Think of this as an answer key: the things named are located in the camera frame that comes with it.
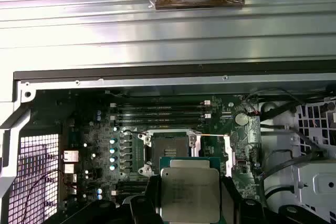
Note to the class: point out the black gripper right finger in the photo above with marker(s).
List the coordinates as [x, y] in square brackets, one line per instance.
[236, 208]

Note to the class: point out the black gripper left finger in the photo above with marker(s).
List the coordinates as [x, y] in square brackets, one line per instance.
[152, 203]

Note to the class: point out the CPU with silver top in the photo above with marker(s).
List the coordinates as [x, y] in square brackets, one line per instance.
[189, 195]

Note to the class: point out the metal socket cover frame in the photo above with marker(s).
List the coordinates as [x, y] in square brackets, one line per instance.
[230, 155]

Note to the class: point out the RAM slot with white clips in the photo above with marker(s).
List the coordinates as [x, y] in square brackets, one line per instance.
[157, 107]
[157, 120]
[131, 190]

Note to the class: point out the RAM slot with black clips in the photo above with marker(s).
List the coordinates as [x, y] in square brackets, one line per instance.
[157, 113]
[157, 126]
[131, 184]

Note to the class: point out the CPU socket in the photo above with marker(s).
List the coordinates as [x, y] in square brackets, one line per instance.
[170, 145]

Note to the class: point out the silver drive cage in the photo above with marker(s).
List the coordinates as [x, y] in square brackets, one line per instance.
[309, 182]

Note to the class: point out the green motherboard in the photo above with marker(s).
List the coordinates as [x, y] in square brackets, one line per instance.
[105, 140]

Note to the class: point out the round silver coin battery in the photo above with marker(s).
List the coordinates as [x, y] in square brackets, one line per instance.
[241, 119]

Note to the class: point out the silver port block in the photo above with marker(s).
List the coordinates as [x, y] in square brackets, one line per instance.
[71, 155]
[70, 168]

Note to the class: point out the open PC case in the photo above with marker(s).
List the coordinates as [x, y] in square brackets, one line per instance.
[157, 73]

